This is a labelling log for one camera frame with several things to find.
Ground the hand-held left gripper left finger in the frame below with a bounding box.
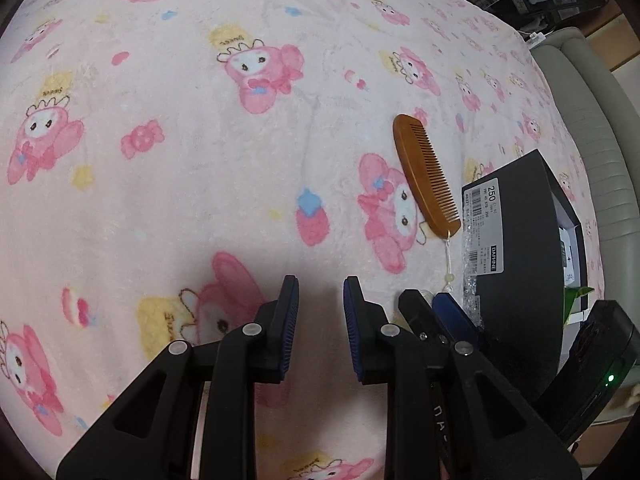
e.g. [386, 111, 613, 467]
[56, 275, 301, 480]

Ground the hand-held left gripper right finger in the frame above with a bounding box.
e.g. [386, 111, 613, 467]
[342, 276, 583, 480]

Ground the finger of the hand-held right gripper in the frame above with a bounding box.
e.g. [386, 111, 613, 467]
[398, 288, 453, 357]
[431, 291, 485, 352]

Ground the green snack packet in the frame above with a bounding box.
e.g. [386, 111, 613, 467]
[563, 285, 596, 327]

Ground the dark grey cardboard box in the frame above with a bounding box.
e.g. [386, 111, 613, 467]
[460, 149, 587, 402]

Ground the wooden comb with tassel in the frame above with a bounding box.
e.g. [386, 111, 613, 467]
[392, 114, 463, 295]

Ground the clear bubble wrap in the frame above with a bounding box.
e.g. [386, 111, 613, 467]
[461, 220, 495, 329]

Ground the white wet wipes pack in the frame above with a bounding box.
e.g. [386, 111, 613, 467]
[559, 226, 582, 287]

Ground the grey green bed headboard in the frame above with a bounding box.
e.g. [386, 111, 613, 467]
[529, 27, 640, 272]

